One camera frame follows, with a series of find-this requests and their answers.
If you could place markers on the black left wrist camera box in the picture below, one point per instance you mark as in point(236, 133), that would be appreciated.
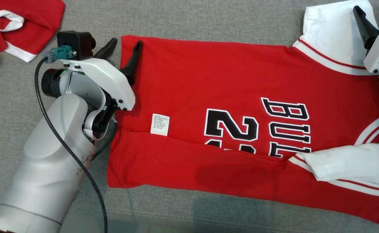
point(74, 43)

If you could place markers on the red shorts with white trim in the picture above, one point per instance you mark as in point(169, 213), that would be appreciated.
point(40, 16)

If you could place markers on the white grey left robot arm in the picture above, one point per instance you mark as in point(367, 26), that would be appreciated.
point(53, 155)

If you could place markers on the red and white basketball jersey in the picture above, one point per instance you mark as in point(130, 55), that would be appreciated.
point(209, 81)

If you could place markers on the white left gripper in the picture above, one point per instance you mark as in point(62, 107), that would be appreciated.
point(108, 81)

